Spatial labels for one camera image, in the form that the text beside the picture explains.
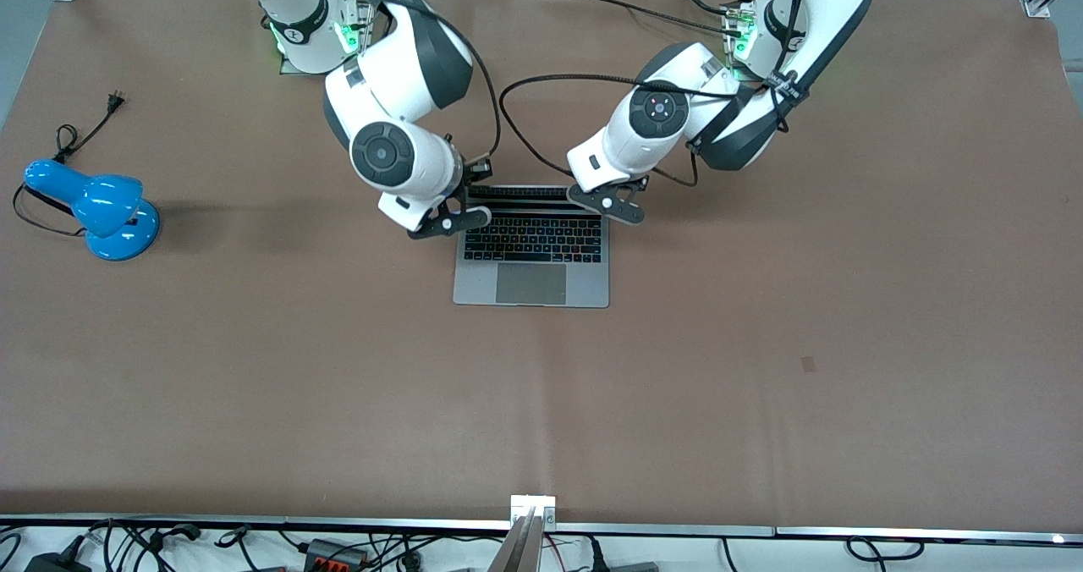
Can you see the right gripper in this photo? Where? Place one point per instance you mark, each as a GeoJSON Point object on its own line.
{"type": "Point", "coordinates": [475, 171]}

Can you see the silver grey laptop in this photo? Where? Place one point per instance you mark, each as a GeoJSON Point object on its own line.
{"type": "Point", "coordinates": [531, 283]}

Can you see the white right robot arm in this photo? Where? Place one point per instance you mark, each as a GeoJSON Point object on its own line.
{"type": "Point", "coordinates": [406, 56]}

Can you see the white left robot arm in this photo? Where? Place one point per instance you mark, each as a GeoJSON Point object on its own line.
{"type": "Point", "coordinates": [816, 13]}

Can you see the brown table mat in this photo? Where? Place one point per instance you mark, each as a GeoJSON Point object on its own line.
{"type": "Point", "coordinates": [761, 403]}

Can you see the aluminium profile beam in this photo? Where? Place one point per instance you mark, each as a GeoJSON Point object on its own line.
{"type": "Point", "coordinates": [520, 553]}

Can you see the black plug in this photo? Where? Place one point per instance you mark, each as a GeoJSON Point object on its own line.
{"type": "Point", "coordinates": [596, 560]}

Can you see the grey box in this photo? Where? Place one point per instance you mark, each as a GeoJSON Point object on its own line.
{"type": "Point", "coordinates": [630, 568]}

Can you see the black orange connector block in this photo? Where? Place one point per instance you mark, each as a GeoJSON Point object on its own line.
{"type": "Point", "coordinates": [334, 552]}

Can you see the black power adapter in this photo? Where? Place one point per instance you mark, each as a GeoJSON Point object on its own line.
{"type": "Point", "coordinates": [51, 565]}

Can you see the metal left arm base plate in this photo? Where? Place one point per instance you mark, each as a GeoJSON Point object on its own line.
{"type": "Point", "coordinates": [730, 68]}

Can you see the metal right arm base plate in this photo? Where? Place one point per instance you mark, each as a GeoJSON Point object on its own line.
{"type": "Point", "coordinates": [292, 68]}

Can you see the silver mounting bracket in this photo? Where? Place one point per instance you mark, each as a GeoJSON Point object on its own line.
{"type": "Point", "coordinates": [546, 504]}

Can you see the silver table edge rail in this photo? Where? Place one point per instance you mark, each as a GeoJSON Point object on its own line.
{"type": "Point", "coordinates": [677, 528]}

